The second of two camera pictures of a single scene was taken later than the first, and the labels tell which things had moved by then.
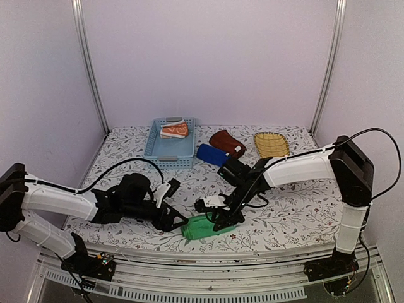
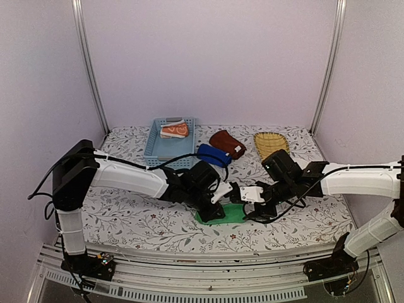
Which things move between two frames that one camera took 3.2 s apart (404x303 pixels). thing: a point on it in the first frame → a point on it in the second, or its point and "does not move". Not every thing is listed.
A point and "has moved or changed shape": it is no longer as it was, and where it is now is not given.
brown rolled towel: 223,139 does not move
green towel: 201,226 has moved or changed shape
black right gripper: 226,218 → 260,213
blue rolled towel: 211,154 does not move
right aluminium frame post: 340,16 does not move
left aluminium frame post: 79,12 does not move
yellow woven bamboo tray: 271,144 does not move
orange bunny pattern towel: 178,129 does not move
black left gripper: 167,225 → 209,217
